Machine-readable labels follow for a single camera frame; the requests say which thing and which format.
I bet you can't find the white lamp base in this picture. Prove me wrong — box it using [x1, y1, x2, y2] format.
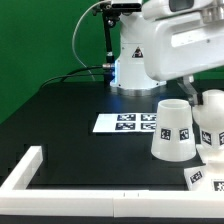
[184, 144, 224, 192]

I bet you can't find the white lamp shade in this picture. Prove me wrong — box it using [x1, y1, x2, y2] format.
[151, 99, 196, 162]

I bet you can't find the white frame wall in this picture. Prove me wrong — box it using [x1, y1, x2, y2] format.
[0, 146, 224, 218]

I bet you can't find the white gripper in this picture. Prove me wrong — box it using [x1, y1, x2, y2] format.
[142, 0, 224, 106]

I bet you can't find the grey cable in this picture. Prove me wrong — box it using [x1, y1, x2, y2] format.
[71, 0, 111, 69]

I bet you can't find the white light bulb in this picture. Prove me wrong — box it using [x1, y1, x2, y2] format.
[192, 89, 224, 150]

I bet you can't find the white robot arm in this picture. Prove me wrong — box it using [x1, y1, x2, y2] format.
[111, 0, 224, 105]

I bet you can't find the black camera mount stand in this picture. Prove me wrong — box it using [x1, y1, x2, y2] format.
[93, 0, 143, 85]

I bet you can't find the black cable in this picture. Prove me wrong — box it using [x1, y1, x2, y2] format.
[40, 65, 111, 89]

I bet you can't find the white marker sheet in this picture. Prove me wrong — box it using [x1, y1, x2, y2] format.
[93, 113, 156, 133]

